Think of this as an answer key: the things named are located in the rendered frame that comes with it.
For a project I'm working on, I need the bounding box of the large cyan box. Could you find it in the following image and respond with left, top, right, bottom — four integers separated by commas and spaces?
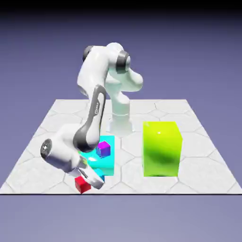
78, 135, 115, 177

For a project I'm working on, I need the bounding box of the small purple cube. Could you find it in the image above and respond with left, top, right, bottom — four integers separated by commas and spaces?
95, 141, 111, 159

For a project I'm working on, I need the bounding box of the large lime green box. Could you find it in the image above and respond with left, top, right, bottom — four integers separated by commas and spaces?
142, 121, 183, 178

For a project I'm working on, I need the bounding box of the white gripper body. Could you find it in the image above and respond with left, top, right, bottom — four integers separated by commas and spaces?
78, 165, 105, 190

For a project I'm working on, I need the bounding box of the small red cube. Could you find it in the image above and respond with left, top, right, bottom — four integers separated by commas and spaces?
74, 176, 92, 194

